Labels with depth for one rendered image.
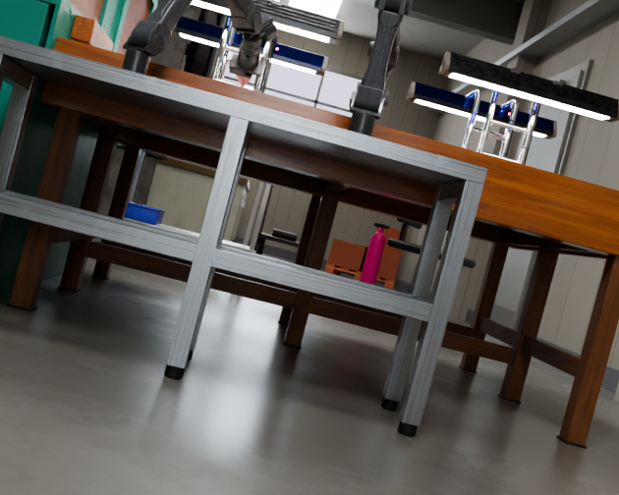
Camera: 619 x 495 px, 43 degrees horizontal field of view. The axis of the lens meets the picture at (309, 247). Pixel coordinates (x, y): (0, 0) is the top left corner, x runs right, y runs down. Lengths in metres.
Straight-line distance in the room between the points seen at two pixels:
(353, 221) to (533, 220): 8.50
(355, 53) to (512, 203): 8.80
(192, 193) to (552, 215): 6.37
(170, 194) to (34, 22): 6.23
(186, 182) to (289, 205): 2.61
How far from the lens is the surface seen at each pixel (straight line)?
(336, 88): 10.89
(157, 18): 2.11
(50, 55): 1.92
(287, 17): 2.60
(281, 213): 10.71
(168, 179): 8.46
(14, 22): 2.34
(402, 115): 10.99
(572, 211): 2.41
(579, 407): 2.49
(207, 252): 1.83
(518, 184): 2.35
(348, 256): 8.81
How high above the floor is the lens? 0.41
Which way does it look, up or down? 1 degrees down
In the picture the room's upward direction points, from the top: 15 degrees clockwise
